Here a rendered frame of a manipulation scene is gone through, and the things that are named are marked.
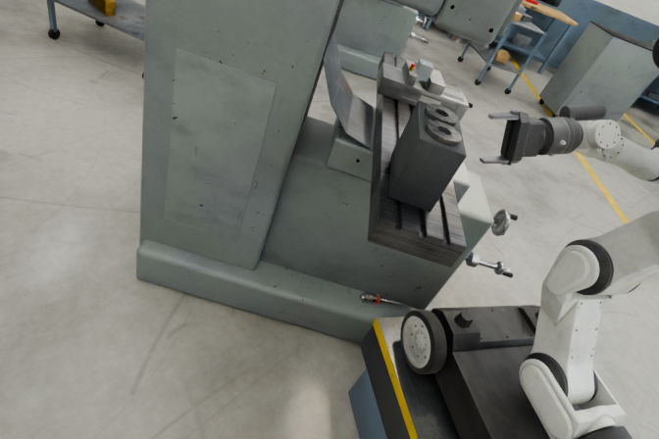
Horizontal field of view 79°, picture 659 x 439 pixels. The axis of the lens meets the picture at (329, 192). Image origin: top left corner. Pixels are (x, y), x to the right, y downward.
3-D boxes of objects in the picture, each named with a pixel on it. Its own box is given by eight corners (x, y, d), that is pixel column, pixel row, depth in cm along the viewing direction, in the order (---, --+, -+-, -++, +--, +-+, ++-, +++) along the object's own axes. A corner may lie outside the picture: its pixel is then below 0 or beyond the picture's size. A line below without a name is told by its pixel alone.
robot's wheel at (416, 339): (427, 384, 133) (456, 355, 121) (414, 385, 131) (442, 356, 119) (405, 328, 147) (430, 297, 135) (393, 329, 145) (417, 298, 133)
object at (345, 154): (444, 159, 173) (458, 136, 165) (455, 211, 145) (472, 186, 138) (334, 121, 168) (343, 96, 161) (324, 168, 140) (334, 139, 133)
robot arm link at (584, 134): (542, 153, 100) (583, 151, 102) (575, 156, 90) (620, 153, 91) (544, 107, 99) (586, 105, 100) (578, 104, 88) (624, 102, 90)
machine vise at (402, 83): (453, 104, 169) (467, 80, 162) (460, 121, 157) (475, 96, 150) (376, 77, 164) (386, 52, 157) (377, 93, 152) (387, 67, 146)
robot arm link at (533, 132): (494, 156, 100) (538, 153, 102) (516, 171, 92) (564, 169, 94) (505, 106, 95) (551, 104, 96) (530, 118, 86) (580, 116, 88)
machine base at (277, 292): (393, 260, 231) (408, 236, 219) (394, 356, 184) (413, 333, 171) (188, 195, 220) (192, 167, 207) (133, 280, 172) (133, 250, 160)
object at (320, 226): (421, 262, 210) (482, 174, 173) (426, 314, 184) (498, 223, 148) (273, 215, 202) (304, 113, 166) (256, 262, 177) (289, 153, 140)
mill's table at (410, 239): (422, 81, 201) (429, 67, 196) (451, 268, 103) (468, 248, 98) (378, 66, 199) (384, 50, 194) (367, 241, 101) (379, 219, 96)
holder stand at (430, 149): (428, 168, 122) (461, 111, 110) (430, 213, 105) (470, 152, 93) (391, 154, 121) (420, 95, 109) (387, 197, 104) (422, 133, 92)
